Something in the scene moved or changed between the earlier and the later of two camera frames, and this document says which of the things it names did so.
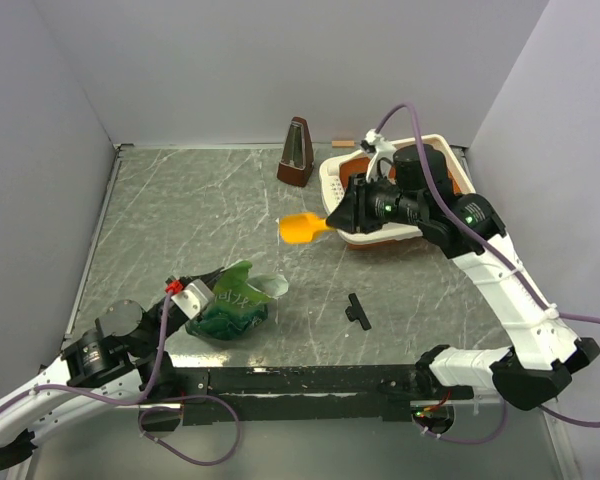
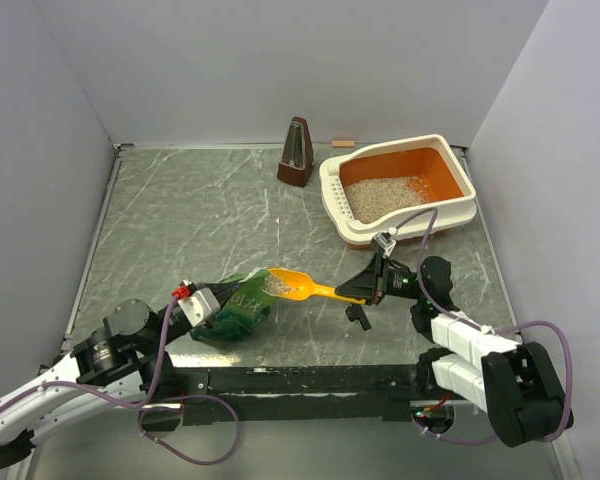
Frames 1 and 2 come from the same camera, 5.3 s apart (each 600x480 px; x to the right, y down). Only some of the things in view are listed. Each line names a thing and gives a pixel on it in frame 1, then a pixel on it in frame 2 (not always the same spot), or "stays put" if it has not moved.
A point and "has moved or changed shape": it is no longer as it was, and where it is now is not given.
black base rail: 301,395 stays put
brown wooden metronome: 297,162 stays put
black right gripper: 352,214 -> 371,284
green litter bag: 238,306 has moved or changed shape
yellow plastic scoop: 299,228 -> 291,285
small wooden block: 343,144 stays put
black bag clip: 357,312 stays put
